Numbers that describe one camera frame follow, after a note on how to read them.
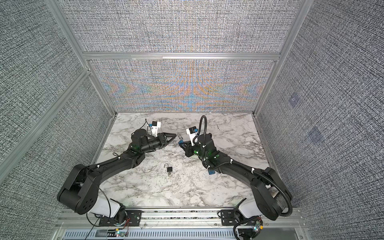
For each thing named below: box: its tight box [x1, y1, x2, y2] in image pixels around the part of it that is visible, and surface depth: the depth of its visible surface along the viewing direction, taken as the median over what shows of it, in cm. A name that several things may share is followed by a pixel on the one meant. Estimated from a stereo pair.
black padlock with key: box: [164, 163, 173, 177], surface depth 91 cm
